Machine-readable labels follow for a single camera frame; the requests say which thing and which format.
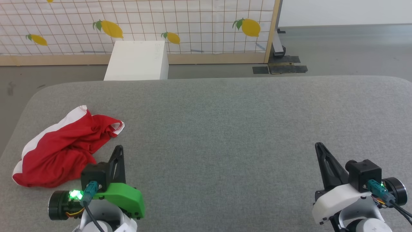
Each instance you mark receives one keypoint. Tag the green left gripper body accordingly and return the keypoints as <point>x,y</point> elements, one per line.
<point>125,196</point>

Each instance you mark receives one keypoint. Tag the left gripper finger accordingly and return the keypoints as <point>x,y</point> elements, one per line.
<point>118,170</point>

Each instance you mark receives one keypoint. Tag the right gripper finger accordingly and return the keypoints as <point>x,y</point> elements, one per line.
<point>331,174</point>

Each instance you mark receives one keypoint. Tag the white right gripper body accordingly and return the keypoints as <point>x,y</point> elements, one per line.
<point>338,199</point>

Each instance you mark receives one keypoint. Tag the red and white garment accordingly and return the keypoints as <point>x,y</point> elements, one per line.
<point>58,151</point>

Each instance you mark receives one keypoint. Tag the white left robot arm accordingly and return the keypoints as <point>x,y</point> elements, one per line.
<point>103,219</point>

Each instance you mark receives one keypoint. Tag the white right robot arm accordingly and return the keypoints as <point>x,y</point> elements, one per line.
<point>360,219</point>

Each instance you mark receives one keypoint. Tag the white box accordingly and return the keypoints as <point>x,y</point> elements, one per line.
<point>136,61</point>

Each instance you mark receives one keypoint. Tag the black floor patch with plate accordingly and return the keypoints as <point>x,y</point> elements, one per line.
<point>286,68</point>

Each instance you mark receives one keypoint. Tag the grey fabric sofa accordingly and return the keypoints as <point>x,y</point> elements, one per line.
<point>225,129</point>

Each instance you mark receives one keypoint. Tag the grey metal stand with caster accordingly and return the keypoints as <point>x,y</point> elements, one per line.
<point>277,38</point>

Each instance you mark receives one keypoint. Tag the lemon print partition screen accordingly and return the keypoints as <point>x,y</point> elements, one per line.
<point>193,19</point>

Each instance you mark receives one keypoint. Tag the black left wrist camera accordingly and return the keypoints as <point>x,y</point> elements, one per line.
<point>95,175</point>

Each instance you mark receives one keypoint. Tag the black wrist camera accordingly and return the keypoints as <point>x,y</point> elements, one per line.
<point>363,174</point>
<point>95,175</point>

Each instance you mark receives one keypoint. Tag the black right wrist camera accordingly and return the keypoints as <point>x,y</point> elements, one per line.
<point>363,174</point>

